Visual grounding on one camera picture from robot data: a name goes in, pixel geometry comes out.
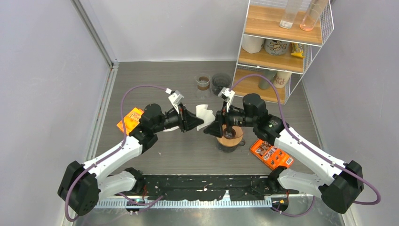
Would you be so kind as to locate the yellow snack packet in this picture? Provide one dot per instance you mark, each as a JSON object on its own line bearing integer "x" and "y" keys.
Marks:
{"x": 297, "y": 50}

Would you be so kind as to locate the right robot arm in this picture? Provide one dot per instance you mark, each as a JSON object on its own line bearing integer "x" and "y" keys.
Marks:
{"x": 337, "y": 183}

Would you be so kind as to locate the white paper roll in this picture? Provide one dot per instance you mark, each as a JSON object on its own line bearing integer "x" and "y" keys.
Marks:
{"x": 252, "y": 44}

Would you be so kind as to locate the pink tinted glass bottle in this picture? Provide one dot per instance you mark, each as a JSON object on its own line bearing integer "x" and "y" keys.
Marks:
{"x": 312, "y": 14}

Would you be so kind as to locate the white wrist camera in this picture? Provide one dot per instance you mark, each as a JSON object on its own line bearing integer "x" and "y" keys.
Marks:
{"x": 175, "y": 98}
{"x": 227, "y": 95}

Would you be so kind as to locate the clear glass bottle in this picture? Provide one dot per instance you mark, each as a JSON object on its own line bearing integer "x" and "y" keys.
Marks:
{"x": 291, "y": 10}

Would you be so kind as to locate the pink transparent plastic dripper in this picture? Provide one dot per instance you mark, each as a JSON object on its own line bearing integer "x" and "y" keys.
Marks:
{"x": 232, "y": 132}

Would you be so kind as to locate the orange razor box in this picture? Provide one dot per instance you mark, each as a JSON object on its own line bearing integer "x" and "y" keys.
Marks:
{"x": 270, "y": 155}

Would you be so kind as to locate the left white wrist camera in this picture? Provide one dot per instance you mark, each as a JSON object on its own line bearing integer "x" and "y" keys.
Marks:
{"x": 175, "y": 98}

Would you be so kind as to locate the white paper coffee filter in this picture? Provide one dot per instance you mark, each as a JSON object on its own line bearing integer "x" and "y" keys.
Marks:
{"x": 205, "y": 114}

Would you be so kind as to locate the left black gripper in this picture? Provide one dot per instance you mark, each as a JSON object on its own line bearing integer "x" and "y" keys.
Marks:
{"x": 187, "y": 120}

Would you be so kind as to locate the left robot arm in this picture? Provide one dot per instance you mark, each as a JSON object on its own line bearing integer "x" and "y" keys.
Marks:
{"x": 84, "y": 184}

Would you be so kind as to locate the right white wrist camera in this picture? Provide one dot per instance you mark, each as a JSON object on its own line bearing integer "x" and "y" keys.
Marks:
{"x": 227, "y": 95}

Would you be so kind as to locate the white wire wooden shelf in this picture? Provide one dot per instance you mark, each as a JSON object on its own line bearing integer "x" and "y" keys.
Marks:
{"x": 272, "y": 59}

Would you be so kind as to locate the glass carafe brown collar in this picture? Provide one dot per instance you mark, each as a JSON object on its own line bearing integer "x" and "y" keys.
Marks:
{"x": 203, "y": 85}

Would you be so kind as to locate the smoky grey plastic dripper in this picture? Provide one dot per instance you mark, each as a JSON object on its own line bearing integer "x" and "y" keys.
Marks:
{"x": 220, "y": 81}

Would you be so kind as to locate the grey cartoon tin can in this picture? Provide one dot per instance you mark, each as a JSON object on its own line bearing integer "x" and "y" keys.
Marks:
{"x": 276, "y": 47}

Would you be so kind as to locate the dark glass coffee server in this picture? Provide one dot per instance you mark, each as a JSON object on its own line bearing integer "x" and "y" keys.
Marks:
{"x": 230, "y": 147}

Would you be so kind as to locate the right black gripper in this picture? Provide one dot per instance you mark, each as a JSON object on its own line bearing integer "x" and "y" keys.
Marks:
{"x": 215, "y": 128}

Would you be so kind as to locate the orange snack packet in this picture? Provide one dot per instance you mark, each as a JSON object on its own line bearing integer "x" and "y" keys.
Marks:
{"x": 131, "y": 120}

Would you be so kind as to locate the white printed paper cup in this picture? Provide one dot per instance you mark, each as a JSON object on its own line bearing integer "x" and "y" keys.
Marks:
{"x": 281, "y": 78}

